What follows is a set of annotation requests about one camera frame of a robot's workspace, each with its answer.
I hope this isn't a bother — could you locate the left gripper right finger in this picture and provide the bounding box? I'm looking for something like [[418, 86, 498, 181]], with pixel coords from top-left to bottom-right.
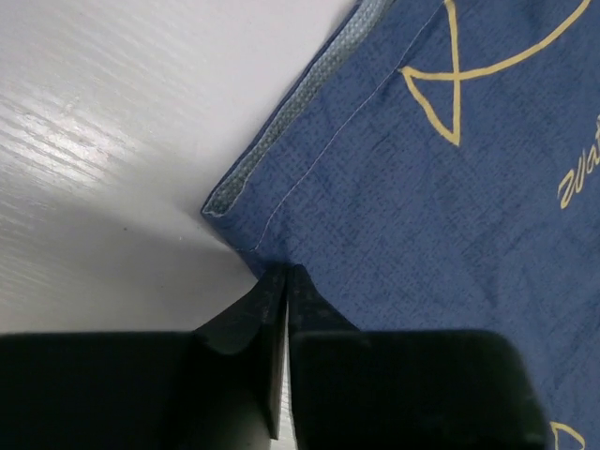
[[286, 265, 548, 449]]

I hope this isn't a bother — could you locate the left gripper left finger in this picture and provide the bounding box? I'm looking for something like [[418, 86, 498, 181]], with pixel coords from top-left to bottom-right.
[[1, 269, 286, 449]]

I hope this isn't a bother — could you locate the blue cloth placemat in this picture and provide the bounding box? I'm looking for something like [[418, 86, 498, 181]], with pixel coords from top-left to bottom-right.
[[202, 0, 599, 449]]

